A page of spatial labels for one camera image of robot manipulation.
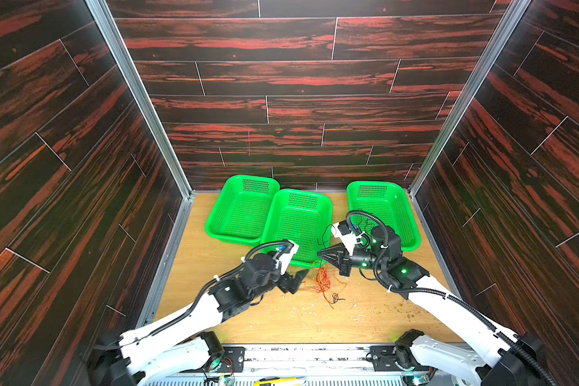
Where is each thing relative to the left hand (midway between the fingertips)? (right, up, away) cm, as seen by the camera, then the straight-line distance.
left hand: (300, 264), depth 73 cm
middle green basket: (+4, +14, +32) cm, 35 cm away
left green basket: (-27, +16, +38) cm, 49 cm away
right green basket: (+46, +22, +41) cm, 65 cm away
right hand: (+7, +5, -1) cm, 8 cm away
